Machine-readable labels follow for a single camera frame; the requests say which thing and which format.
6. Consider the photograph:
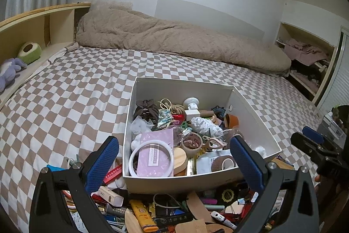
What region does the beige fluffy blanket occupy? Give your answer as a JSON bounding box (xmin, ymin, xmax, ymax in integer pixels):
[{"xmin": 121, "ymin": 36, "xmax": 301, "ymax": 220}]
[{"xmin": 76, "ymin": 2, "xmax": 291, "ymax": 76}]

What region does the brown leather strip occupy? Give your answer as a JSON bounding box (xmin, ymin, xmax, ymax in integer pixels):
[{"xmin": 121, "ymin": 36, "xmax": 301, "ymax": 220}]
[{"xmin": 186, "ymin": 192, "xmax": 215, "ymax": 224}]

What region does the brown leather card holder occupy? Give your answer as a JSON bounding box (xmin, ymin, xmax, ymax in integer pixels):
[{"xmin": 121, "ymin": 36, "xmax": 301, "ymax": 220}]
[{"xmin": 224, "ymin": 114, "xmax": 239, "ymax": 129}]

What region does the round wooden box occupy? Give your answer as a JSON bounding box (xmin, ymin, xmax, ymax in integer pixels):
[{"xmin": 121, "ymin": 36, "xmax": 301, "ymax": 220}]
[{"xmin": 173, "ymin": 147, "xmax": 188, "ymax": 176}]

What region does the green avocado plush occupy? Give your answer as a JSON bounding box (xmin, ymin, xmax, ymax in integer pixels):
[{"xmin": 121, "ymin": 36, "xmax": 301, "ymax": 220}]
[{"xmin": 17, "ymin": 41, "xmax": 42, "ymax": 64}]

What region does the white cardboard shoe box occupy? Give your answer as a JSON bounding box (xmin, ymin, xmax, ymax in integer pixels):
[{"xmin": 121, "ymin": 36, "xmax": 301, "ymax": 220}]
[{"xmin": 122, "ymin": 78, "xmax": 281, "ymax": 194}]

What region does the brown washi tape roll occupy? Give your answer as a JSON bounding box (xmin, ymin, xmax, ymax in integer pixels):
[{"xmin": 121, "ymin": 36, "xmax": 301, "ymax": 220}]
[{"xmin": 211, "ymin": 155, "xmax": 237, "ymax": 172}]

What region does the dark brown scrunchie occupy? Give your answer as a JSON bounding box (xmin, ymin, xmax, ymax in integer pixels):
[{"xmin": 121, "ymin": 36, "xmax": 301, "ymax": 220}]
[{"xmin": 133, "ymin": 99, "xmax": 159, "ymax": 125}]

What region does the white crochet scrunchie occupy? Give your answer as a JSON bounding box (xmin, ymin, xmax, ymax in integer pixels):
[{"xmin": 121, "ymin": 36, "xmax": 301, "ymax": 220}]
[{"xmin": 190, "ymin": 117, "xmax": 223, "ymax": 138}]

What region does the pink purple booklet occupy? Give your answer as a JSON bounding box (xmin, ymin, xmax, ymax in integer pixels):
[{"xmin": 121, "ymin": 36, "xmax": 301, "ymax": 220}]
[{"xmin": 137, "ymin": 129, "xmax": 174, "ymax": 177}]

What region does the checkered bed sheet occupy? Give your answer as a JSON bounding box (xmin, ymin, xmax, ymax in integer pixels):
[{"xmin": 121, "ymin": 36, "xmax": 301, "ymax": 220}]
[{"xmin": 1, "ymin": 47, "xmax": 321, "ymax": 232}]

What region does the black round gold-seal case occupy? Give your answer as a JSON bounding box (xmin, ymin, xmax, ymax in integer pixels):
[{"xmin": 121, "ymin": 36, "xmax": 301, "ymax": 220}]
[{"xmin": 217, "ymin": 187, "xmax": 238, "ymax": 206}]

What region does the purple plush toy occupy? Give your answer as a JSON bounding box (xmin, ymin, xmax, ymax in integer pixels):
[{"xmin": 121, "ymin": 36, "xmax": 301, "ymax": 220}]
[{"xmin": 0, "ymin": 58, "xmax": 27, "ymax": 92}]

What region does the orange yellow lighter tube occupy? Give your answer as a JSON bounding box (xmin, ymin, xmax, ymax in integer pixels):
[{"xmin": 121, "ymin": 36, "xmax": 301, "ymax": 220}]
[{"xmin": 130, "ymin": 199, "xmax": 159, "ymax": 232}]

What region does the wall closet shelf with clothes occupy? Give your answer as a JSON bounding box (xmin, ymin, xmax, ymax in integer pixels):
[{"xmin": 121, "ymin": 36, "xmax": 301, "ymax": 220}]
[{"xmin": 275, "ymin": 22, "xmax": 338, "ymax": 105}]

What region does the white plastic ring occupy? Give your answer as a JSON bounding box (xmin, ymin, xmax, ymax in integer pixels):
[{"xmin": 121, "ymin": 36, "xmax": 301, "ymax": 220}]
[{"xmin": 128, "ymin": 139, "xmax": 175, "ymax": 178}]

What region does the wooden headboard shelf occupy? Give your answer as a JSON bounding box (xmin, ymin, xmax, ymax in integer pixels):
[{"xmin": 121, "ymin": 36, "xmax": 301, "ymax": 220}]
[{"xmin": 1, "ymin": 2, "xmax": 91, "ymax": 106}]

